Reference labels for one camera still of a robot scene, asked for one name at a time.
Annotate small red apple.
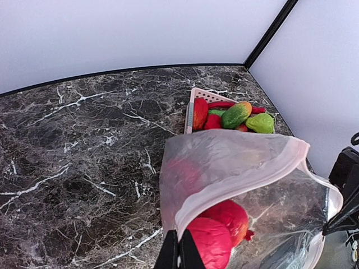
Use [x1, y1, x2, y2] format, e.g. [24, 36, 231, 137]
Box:
[236, 124, 248, 132]

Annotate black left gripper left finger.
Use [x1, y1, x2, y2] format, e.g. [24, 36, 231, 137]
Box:
[154, 230, 178, 269]

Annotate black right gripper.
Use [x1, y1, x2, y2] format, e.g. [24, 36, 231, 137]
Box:
[322, 147, 358, 235]

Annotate red chili pepper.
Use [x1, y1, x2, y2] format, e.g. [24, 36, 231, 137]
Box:
[208, 101, 266, 114]

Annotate clear zip top bag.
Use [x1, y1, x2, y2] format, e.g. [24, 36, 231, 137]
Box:
[159, 129, 343, 268]

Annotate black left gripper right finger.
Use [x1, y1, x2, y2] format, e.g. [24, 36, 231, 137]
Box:
[179, 229, 205, 269]

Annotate pink plastic basket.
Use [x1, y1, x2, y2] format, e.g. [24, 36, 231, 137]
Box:
[184, 87, 277, 135]

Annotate right black frame post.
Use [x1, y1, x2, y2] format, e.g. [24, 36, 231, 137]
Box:
[243, 0, 298, 69]

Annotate red fruit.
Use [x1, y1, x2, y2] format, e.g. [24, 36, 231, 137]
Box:
[169, 159, 201, 196]
[187, 217, 232, 269]
[199, 200, 255, 247]

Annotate red bell pepper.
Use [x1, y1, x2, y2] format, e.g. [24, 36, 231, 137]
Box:
[204, 114, 221, 130]

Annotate green pear-like fruit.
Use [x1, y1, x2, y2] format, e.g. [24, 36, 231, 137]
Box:
[245, 113, 275, 133]

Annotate orange red mango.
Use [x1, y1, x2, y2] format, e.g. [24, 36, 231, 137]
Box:
[192, 98, 209, 131]

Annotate green orange mango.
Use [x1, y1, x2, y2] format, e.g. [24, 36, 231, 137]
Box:
[221, 101, 252, 129]

